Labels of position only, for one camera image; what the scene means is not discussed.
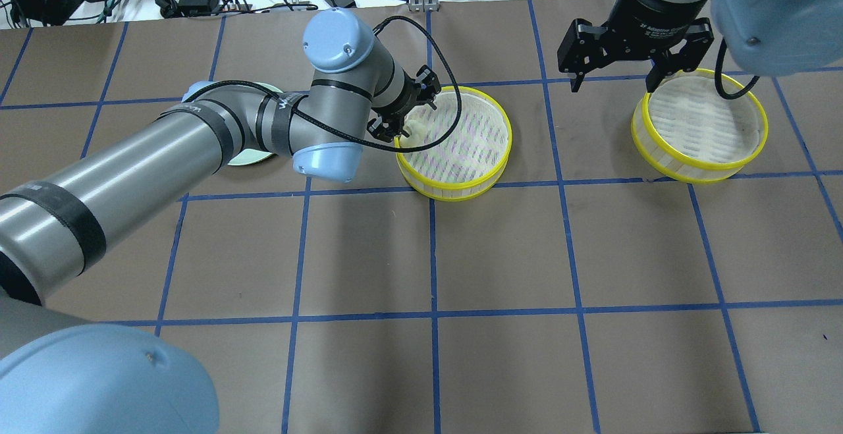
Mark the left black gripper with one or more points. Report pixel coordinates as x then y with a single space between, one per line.
406 99

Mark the side yellow bamboo steamer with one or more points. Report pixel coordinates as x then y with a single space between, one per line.
687 132

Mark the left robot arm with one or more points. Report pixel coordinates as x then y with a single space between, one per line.
64 374

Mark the centre yellow bamboo steamer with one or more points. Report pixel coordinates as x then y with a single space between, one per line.
474 155

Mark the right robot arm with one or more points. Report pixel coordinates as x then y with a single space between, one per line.
765 38

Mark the light green plate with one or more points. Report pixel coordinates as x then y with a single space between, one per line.
250 157

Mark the white steamed bun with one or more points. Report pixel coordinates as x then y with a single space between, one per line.
414 133

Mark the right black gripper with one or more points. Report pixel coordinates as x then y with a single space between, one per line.
649 16

